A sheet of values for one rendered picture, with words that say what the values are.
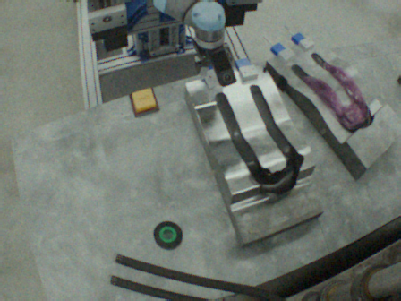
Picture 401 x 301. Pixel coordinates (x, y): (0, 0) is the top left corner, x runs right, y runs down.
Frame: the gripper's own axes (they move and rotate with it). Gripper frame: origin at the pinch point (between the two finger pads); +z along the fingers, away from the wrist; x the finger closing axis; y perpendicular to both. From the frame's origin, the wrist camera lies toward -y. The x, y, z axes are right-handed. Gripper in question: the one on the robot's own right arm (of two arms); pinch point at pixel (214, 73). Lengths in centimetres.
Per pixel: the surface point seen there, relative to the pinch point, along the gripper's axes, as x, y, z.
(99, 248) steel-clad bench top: 48, -37, 3
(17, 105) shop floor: 100, 64, 91
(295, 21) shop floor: -79, 68, 117
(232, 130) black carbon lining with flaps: 0.6, -16.5, 4.3
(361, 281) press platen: -8, -66, -44
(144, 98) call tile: 21.3, 3.0, 8.4
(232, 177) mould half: 5.9, -30.4, -4.3
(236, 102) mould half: -3.6, -8.9, 5.1
